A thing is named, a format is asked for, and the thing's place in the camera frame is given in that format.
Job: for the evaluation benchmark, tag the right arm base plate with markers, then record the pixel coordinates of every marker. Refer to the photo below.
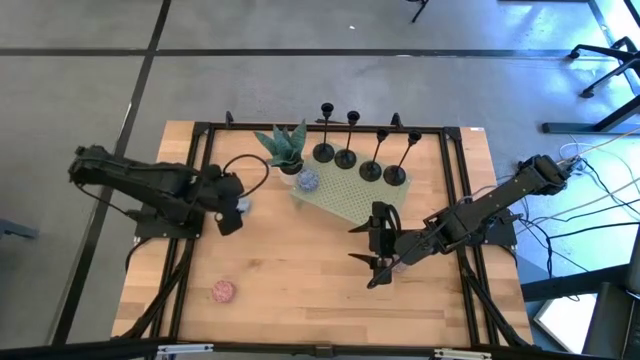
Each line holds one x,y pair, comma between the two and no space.
500,237

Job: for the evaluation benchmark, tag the green plant in white pot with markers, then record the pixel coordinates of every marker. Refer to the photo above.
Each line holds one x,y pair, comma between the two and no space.
285,150

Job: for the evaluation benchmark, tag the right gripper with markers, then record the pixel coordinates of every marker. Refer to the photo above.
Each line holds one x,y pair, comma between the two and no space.
385,240

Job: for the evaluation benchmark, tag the black desk foot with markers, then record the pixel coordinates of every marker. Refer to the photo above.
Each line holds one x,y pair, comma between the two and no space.
575,128

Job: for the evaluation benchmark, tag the white panel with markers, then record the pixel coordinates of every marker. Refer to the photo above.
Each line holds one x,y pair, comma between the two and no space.
567,320

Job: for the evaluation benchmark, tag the silver bracket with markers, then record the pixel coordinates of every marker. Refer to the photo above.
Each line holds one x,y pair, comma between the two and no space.
462,354
185,349

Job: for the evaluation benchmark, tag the black office chair base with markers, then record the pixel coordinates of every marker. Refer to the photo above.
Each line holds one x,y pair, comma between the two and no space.
600,49

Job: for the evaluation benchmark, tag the pink speckled ball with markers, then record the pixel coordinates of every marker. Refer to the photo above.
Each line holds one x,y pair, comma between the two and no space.
223,291

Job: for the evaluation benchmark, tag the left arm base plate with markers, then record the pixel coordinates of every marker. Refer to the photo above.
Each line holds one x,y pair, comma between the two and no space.
150,231

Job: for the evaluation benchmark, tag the small black camera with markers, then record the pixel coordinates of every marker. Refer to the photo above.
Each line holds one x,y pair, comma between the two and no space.
324,351

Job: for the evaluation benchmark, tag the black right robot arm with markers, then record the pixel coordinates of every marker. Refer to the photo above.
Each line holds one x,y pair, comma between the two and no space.
480,215

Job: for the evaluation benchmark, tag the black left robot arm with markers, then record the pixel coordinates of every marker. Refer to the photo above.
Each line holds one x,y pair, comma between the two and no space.
145,185

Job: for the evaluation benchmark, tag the blue speckled ball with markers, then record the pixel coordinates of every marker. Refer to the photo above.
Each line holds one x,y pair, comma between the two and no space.
308,180

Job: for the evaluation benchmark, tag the black aluminium table frame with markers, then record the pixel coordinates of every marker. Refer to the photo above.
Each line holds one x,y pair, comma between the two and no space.
240,125

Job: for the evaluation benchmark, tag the black rig crossbar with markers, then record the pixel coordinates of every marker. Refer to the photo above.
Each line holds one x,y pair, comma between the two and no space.
75,350

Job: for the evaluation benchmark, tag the green perforated metal shelf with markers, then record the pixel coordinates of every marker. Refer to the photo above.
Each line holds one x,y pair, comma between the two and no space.
340,200

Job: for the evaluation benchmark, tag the black floor bar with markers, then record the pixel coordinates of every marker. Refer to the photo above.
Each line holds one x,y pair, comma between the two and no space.
575,285

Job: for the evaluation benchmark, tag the black candle holder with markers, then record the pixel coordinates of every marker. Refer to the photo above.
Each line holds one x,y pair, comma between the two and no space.
345,159
395,175
370,171
323,153

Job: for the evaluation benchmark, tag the dark cabinet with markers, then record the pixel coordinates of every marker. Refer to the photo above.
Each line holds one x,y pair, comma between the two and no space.
615,320

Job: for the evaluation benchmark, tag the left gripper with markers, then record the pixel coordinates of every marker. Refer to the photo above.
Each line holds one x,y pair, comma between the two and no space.
222,195

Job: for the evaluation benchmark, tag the black power adapter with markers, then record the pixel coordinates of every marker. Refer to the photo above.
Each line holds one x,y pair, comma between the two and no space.
575,164

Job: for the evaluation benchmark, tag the black tripod leg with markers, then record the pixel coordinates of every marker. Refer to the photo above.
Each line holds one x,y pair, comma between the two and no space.
419,12

